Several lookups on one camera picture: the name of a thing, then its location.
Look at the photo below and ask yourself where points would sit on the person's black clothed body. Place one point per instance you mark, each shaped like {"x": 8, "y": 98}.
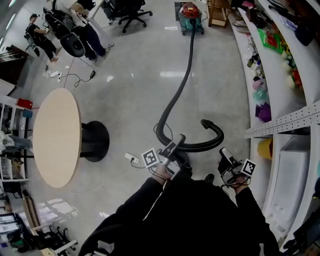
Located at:
{"x": 192, "y": 220}

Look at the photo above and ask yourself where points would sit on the person's right black shoe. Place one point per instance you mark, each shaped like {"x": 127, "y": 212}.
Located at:
{"x": 208, "y": 178}

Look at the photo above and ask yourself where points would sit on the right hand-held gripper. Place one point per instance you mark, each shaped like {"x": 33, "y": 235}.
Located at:
{"x": 248, "y": 168}

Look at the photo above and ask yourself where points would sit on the person's left black shoe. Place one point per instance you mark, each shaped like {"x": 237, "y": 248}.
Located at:
{"x": 186, "y": 162}

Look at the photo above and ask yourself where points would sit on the red box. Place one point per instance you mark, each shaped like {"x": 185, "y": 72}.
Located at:
{"x": 24, "y": 103}

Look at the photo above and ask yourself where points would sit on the black oval pad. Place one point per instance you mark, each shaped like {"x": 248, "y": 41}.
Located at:
{"x": 67, "y": 41}

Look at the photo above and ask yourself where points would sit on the dark wooden staircase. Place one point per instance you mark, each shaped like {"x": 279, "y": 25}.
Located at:
{"x": 12, "y": 67}

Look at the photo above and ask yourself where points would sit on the wooden rack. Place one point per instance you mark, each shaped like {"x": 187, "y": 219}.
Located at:
{"x": 217, "y": 21}

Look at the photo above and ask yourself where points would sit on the green snack bag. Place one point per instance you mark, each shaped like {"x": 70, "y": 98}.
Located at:
{"x": 270, "y": 41}

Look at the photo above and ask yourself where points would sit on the person's black shoe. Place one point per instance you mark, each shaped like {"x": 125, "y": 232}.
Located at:
{"x": 186, "y": 162}
{"x": 208, "y": 178}

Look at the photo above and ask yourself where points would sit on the pink plush toy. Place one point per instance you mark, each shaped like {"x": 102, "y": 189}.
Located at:
{"x": 257, "y": 85}

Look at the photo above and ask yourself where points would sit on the purple bag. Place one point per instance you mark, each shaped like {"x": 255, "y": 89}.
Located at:
{"x": 263, "y": 113}

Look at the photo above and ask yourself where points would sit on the black mesh office chair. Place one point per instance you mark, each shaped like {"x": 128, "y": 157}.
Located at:
{"x": 130, "y": 7}

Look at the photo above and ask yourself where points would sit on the person's left forearm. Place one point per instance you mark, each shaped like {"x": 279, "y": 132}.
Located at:
{"x": 140, "y": 197}

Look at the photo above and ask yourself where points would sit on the yellow bin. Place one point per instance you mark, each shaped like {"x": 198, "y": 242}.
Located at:
{"x": 265, "y": 148}

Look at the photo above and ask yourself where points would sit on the black backpack harness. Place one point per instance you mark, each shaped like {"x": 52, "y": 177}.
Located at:
{"x": 56, "y": 23}

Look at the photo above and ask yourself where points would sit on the stack of white plates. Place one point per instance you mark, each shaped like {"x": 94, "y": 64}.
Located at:
{"x": 240, "y": 27}

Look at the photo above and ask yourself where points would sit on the white power strip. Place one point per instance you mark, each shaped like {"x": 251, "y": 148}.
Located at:
{"x": 59, "y": 77}
{"x": 131, "y": 157}

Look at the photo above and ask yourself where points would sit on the yellow flowers in white vase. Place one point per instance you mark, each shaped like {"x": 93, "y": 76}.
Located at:
{"x": 286, "y": 50}

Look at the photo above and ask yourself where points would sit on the round wooden table black base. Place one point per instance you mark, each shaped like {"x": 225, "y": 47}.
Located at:
{"x": 56, "y": 137}

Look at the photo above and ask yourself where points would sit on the red flowers in white vase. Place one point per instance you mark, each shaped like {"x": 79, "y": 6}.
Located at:
{"x": 296, "y": 77}

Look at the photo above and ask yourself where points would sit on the teal box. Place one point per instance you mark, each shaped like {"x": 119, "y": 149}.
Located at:
{"x": 27, "y": 113}

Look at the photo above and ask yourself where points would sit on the teal plush toy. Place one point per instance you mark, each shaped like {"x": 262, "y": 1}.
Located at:
{"x": 260, "y": 95}

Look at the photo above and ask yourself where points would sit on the dark green bottle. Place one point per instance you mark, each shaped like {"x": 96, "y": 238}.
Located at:
{"x": 252, "y": 62}

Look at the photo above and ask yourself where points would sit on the red and teal vacuum cleaner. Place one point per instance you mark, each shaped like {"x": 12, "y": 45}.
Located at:
{"x": 191, "y": 11}

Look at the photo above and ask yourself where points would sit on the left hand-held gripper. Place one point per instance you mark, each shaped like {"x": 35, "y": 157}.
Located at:
{"x": 150, "y": 157}

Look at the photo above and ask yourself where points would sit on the white curved shelving unit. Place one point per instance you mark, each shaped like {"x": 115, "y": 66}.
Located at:
{"x": 282, "y": 100}

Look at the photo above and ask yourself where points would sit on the person's right forearm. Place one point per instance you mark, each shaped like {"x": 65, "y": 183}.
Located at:
{"x": 247, "y": 202}

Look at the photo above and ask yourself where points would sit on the white storage shelving unit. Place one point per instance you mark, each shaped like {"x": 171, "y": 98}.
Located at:
{"x": 8, "y": 100}

